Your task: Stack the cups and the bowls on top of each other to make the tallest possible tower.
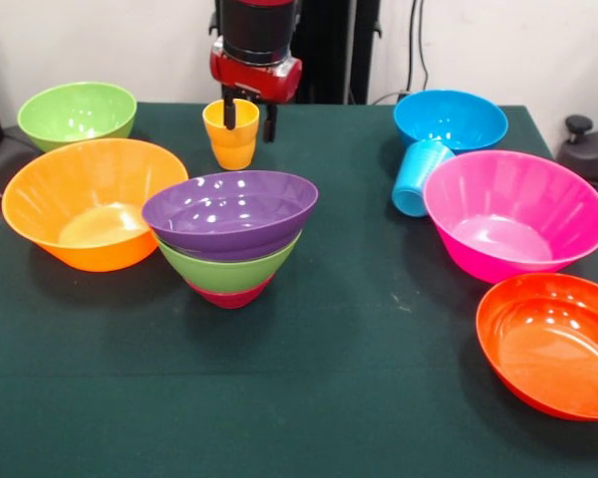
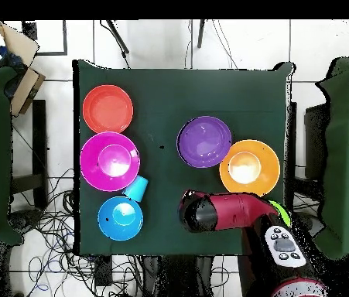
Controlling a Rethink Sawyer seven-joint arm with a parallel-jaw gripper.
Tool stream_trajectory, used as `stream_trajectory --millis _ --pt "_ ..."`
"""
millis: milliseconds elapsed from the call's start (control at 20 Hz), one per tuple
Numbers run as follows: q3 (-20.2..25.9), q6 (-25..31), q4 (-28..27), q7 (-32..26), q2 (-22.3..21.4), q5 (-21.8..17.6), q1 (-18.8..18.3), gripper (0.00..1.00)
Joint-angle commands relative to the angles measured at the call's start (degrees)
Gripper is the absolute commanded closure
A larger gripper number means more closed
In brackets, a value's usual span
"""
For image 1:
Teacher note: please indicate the yellow cup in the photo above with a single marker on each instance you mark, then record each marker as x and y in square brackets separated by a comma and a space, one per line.
[234, 149]

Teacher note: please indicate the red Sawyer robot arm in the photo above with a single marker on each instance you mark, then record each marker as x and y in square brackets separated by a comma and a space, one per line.
[259, 25]

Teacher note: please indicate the green bowl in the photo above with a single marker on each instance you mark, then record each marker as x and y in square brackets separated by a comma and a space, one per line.
[75, 112]
[219, 274]

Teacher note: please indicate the black stand base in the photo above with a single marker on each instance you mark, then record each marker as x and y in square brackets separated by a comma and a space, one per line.
[588, 149]
[5, 154]

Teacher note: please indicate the blue bowl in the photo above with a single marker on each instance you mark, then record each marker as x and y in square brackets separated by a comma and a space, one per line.
[453, 114]

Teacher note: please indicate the small crimson bowl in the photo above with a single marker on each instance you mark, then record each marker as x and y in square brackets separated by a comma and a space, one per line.
[226, 300]

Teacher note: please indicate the blue cup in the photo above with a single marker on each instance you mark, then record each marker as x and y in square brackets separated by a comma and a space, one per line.
[418, 174]

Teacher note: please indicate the dark green table cloth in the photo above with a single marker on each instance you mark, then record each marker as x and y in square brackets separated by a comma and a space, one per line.
[299, 388]

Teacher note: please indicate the large magenta bowl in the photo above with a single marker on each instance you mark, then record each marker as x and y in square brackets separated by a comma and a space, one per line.
[513, 214]

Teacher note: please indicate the large orange bowl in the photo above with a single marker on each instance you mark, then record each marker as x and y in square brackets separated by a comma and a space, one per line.
[80, 199]

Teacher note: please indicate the orange-red shallow bowl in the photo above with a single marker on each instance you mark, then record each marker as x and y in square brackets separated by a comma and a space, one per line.
[553, 348]

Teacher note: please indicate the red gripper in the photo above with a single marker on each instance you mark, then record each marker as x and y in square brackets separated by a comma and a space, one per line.
[254, 79]

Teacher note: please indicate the purple bowl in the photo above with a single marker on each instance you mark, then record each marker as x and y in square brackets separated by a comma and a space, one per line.
[229, 219]

